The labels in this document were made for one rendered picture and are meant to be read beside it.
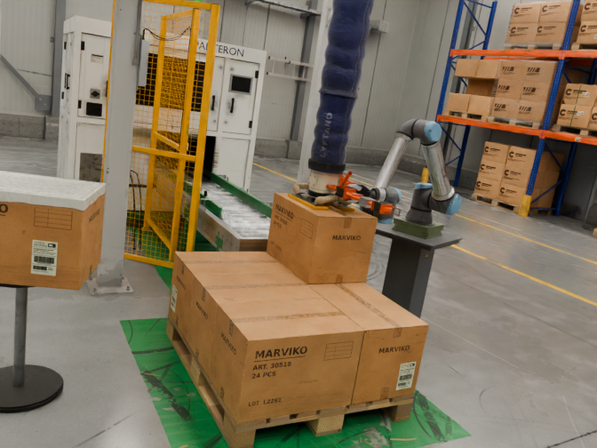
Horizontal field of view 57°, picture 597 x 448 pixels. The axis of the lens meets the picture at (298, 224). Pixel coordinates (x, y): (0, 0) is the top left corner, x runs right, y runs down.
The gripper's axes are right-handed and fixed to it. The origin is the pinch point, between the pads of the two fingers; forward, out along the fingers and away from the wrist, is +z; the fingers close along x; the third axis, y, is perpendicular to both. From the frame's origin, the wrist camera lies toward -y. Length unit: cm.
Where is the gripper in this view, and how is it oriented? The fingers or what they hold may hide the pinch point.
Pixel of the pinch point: (348, 193)
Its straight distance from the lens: 311.3
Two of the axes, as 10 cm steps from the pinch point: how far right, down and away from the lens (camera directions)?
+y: -4.5, -2.7, 8.5
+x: 1.5, -9.6, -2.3
